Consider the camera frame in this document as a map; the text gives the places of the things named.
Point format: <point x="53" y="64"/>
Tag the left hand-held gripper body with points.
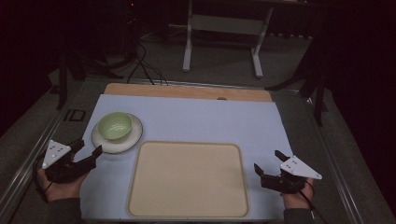
<point x="59" y="163"/>

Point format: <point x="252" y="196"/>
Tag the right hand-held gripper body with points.
<point x="291" y="177"/>

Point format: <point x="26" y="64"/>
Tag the white plate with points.
<point x="117" y="143"/>

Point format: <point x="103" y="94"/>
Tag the green bowl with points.
<point x="115" y="125"/>

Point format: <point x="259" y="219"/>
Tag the beige tray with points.
<point x="188" y="180"/>

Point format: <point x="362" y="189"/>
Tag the person's right hand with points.
<point x="299" y="196"/>

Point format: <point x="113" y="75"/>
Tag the person's left hand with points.
<point x="61" y="188"/>

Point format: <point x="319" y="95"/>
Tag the black tripod stand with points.
<point x="308" y="71"/>
<point x="77" y="62"/>

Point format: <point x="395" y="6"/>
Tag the light blue mat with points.
<point x="193" y="121"/>

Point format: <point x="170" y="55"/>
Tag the wooden table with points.
<point x="186" y="91"/>

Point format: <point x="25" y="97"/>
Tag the white metal stand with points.
<point x="225" y="34"/>

